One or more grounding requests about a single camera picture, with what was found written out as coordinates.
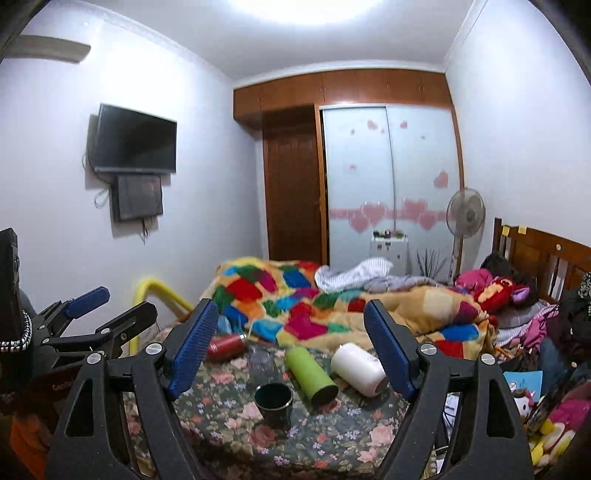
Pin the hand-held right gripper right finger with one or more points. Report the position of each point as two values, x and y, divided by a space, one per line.
388 350

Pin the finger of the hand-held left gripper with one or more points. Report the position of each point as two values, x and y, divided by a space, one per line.
131 318
85 301

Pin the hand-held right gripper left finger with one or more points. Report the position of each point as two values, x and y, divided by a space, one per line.
194 344

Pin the white cup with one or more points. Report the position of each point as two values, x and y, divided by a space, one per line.
358 369

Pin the clear glass cup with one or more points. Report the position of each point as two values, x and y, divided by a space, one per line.
262 364

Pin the dark green cup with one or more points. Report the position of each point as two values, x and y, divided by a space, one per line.
273 406

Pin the red bottle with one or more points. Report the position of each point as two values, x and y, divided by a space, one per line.
226 348

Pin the white striped cloth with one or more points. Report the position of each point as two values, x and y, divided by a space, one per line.
344 277

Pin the small white cabinet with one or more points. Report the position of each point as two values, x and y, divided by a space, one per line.
388 256

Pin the green potted plant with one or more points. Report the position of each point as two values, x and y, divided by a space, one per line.
430 265

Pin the colourful patchwork blanket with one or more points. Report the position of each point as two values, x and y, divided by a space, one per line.
295 300

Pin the pink cloth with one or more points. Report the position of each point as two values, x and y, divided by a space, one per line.
473 279

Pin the red plush toy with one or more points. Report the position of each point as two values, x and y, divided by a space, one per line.
503 293

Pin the grey pillow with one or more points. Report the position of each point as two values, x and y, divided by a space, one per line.
521 318

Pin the blue box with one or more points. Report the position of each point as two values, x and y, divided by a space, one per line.
524 382

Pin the orange cloth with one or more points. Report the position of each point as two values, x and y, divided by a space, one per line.
27 438

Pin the white standing fan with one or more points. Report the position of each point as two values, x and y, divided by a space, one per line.
466 214

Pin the brown wooden wardrobe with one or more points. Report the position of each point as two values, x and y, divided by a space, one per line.
392 175

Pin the brown wooden headboard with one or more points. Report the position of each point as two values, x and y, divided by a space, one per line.
535 249

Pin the yellow plush toy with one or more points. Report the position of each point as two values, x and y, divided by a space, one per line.
549 443

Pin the brown wooden door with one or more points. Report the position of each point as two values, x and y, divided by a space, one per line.
291 184

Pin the black clothes pile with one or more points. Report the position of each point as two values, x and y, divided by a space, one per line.
572 314

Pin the pink plush toy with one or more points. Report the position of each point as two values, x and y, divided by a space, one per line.
570 413

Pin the white air conditioner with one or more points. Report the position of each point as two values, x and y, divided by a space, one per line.
51 48

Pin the ceiling light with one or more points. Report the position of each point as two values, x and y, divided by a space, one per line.
309 9

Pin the yellow padded bed rail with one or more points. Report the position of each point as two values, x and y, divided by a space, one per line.
152 286

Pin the small black wall monitor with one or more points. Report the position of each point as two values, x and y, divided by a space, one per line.
137 196

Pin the black wall television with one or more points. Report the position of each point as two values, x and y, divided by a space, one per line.
134 138

